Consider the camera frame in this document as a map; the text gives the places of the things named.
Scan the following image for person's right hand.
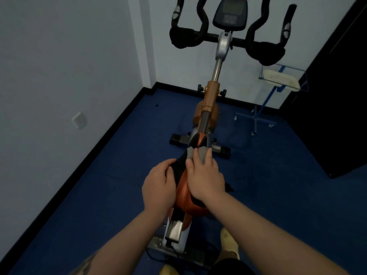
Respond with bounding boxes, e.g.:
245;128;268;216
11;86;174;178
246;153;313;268
185;148;226;203

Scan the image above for person's left hand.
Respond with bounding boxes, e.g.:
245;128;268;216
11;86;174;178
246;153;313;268
142;159;177;213

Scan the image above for person's left forearm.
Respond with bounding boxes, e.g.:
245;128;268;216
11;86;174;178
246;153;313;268
68;207;168;275

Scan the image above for person's right forearm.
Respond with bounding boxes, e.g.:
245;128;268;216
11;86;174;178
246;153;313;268
201;193;349;275

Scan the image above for orange and silver exercise bike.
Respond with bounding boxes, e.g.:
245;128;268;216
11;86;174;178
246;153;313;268
146;0;297;270

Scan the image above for yellow slipper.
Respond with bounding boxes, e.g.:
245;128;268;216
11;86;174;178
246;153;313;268
159;263;176;275
220;227;240;260

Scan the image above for person's black shorts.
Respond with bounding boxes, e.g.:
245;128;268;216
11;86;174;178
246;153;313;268
212;250;256;275

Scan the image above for white pad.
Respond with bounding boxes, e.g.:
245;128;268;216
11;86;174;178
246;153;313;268
263;69;301;92

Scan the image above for black door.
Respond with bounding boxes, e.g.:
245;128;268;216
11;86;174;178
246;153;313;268
279;0;367;179

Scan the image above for black bike console display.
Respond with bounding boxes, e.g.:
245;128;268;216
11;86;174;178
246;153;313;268
212;0;248;31

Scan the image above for blue wire stand rack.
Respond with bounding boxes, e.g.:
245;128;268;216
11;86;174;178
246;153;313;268
235;64;310;137

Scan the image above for white wall socket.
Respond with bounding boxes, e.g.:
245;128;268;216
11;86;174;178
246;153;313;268
72;112;87;130

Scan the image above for black bike handlebar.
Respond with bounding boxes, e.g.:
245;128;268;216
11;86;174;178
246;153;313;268
169;0;297;67

